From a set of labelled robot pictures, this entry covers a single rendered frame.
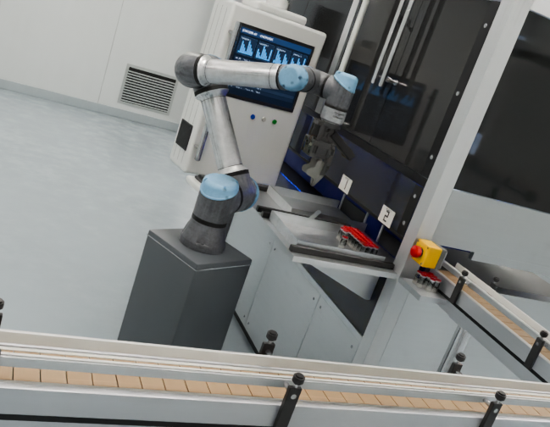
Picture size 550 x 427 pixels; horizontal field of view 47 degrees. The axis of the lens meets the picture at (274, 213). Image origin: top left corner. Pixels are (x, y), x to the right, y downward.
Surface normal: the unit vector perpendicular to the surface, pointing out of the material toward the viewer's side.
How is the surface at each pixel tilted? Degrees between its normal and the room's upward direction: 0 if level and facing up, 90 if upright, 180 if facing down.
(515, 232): 90
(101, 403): 90
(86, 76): 90
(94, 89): 90
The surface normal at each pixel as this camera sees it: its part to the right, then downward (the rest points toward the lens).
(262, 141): 0.50, 0.40
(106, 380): 0.32, -0.91
